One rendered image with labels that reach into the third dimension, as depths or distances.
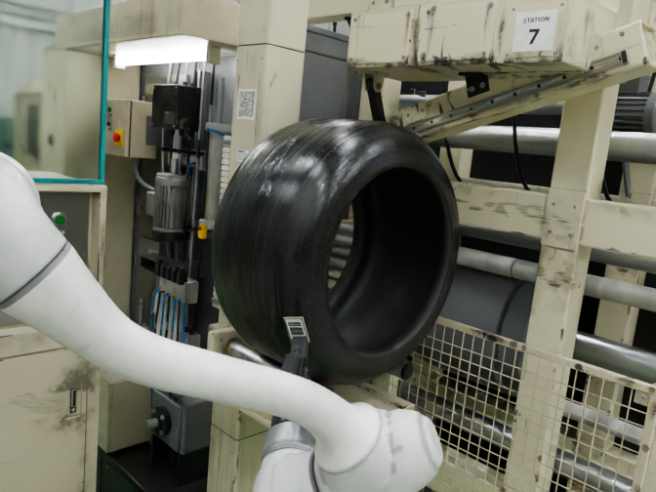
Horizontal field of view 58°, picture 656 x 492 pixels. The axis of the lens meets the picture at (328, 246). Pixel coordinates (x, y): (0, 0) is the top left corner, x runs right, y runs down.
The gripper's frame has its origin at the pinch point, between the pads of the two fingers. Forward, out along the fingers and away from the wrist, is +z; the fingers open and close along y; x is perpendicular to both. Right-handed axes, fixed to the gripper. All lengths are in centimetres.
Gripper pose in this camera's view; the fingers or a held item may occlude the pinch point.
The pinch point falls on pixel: (299, 351)
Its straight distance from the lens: 114.0
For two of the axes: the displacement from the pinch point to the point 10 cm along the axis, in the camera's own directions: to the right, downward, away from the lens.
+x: 9.6, -2.3, -1.5
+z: 0.1, -5.2, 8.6
